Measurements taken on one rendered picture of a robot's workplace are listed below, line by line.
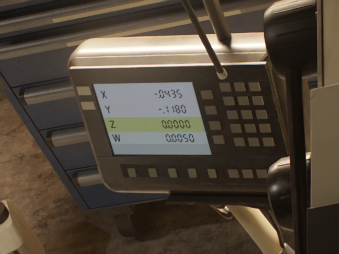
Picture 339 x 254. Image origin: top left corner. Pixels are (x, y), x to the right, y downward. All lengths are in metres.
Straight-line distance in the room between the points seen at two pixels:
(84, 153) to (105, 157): 1.22
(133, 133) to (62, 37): 0.99
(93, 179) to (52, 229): 0.40
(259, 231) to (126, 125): 0.28
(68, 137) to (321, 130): 2.28
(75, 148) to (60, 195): 0.49
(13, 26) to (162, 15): 0.30
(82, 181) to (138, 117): 1.33
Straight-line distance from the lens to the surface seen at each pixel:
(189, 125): 2.26
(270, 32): 1.42
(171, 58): 2.23
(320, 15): 1.38
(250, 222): 2.45
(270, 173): 1.47
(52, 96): 3.41
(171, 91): 2.24
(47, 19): 3.24
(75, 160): 3.59
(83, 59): 2.30
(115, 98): 2.29
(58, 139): 3.52
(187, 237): 3.79
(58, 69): 3.38
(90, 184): 3.62
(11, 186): 4.13
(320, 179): 1.22
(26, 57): 3.37
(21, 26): 3.27
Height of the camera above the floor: 2.75
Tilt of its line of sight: 43 degrees down
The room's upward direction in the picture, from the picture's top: 29 degrees counter-clockwise
